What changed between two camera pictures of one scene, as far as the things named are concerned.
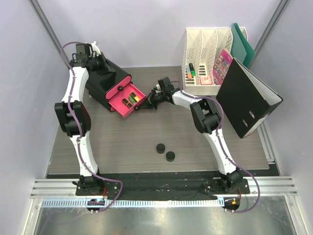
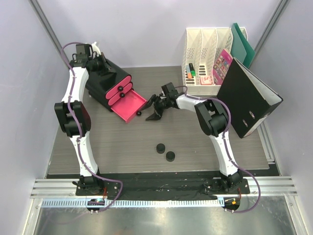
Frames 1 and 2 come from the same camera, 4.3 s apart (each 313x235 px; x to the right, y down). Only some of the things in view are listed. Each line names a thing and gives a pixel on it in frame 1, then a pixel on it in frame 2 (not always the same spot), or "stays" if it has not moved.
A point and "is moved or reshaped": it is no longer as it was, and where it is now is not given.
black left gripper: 103,63 stays
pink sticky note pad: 206,80 stays
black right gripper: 148,103 -> 159,112
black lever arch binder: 245,99 stays
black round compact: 170,156 stays
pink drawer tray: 125,101 is moved or reshaped
